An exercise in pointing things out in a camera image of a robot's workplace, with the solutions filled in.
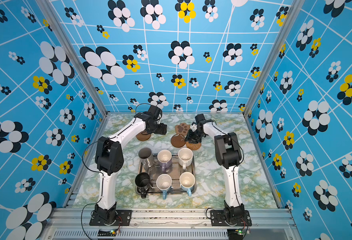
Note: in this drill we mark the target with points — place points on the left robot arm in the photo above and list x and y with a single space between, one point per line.
110 159

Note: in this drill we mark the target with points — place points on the light blue mug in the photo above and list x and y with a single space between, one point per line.
164 184

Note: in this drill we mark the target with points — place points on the aluminium corner post left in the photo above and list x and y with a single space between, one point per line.
65 42

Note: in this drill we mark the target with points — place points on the scratched brown round coaster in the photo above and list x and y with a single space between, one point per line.
178 141

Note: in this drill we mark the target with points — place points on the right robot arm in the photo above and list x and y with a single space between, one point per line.
229 155

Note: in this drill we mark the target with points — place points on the stainless steel cup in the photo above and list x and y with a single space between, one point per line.
147 158

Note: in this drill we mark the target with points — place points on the plain brown round coaster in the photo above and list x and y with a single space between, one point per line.
143 136

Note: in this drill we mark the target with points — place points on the rattan wicker round coaster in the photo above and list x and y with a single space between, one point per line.
193 147

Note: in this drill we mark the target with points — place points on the aluminium corner post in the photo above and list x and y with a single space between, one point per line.
65 42
294 11

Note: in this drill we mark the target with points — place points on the metal serving tray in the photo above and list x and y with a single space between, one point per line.
173 180

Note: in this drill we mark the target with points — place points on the aluminium corner post right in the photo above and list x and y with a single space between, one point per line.
294 11

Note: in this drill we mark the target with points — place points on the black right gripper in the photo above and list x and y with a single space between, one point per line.
191 138

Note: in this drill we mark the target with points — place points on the white ceramic mug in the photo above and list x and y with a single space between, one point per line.
185 157

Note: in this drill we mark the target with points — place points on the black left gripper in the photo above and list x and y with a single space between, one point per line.
163 129

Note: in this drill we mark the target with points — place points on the blue handled cream mug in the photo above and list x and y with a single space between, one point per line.
187 182

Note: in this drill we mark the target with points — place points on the paw print cork coaster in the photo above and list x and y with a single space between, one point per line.
182 129

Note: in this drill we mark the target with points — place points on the aluminium front rail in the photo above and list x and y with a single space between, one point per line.
171 224

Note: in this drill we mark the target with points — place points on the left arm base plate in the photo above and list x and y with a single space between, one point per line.
111 218

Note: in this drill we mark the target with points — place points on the purple ceramic mug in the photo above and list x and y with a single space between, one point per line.
164 159

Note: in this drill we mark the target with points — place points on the black mug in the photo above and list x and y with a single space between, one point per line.
143 183

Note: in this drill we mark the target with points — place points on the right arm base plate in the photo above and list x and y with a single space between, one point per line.
219 218

